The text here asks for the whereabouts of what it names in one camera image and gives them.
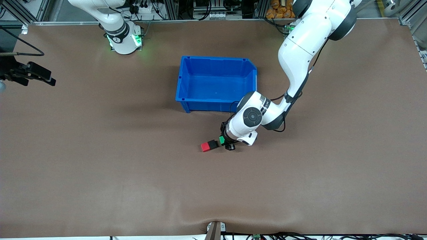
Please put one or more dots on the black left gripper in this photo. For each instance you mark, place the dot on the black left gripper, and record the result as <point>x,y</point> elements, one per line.
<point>225,130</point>

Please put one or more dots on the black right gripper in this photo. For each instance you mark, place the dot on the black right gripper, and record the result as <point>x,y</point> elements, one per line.
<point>10,70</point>

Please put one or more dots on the small black cube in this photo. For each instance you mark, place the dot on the small black cube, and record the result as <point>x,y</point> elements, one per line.
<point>213,145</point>

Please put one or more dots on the small red cube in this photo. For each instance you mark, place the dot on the small red cube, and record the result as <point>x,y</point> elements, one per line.
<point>204,147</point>

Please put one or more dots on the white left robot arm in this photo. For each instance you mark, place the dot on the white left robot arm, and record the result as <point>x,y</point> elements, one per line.
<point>300,50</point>

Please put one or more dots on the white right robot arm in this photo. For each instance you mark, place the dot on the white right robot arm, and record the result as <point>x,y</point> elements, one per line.
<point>121,36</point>

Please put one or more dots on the blue plastic storage bin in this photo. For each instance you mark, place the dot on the blue plastic storage bin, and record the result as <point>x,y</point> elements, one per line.
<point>213,85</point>

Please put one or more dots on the white connector block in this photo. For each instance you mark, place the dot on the white connector block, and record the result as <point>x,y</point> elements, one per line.
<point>213,15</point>

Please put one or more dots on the white power strip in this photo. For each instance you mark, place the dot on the white power strip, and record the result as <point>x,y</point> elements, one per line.
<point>145,13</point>

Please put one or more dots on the brown table mat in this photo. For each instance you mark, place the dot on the brown table mat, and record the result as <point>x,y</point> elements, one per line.
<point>100,193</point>

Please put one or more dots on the orange mesh bag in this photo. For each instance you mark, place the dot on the orange mesh bag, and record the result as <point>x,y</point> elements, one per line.
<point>278,10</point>

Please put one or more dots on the aluminium frame profile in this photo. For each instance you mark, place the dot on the aluminium frame profile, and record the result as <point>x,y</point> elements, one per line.
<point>20,10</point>
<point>413,13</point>

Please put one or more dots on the brown post with metal bracket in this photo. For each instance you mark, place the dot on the brown post with metal bracket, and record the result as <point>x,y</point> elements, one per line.
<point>213,231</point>

